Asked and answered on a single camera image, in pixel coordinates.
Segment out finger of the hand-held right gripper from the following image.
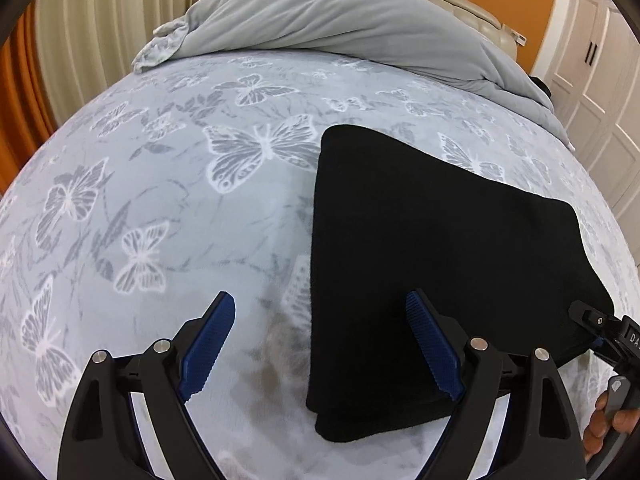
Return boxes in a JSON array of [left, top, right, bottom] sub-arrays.
[[567, 300, 621, 342]]

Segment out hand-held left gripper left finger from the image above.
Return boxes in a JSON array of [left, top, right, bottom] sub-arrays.
[[57, 290, 237, 480]]

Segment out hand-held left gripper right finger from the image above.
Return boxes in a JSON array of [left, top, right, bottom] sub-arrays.
[[405, 289, 587, 480]]

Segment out black pants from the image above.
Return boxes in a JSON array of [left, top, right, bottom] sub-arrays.
[[305, 124, 616, 443]]

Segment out person's right hand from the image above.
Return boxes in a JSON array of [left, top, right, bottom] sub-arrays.
[[582, 389, 640, 463]]

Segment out butterfly print bed sheet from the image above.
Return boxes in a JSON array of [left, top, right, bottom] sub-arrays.
[[0, 42, 640, 480]]

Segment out white wardrobe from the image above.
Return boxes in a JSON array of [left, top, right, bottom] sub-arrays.
[[530, 0, 640, 218]]

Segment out orange curtain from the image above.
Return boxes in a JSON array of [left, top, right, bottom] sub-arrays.
[[0, 10, 57, 196]]

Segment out cream pleated curtain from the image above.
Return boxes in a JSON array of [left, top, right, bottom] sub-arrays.
[[34, 0, 203, 133]]

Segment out grey duvet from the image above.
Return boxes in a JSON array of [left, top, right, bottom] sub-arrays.
[[131, 0, 576, 153]]

